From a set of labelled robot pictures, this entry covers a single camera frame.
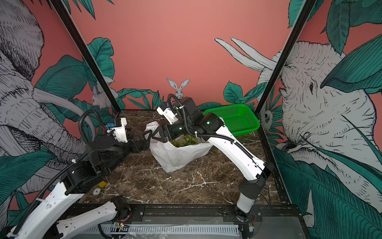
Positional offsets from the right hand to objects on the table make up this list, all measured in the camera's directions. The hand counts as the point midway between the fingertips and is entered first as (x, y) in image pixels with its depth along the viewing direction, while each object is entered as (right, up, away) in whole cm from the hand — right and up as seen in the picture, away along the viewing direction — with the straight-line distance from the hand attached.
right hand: (156, 132), depth 60 cm
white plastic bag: (+4, -14, +13) cm, 20 cm away
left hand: (-6, +1, +1) cm, 6 cm away
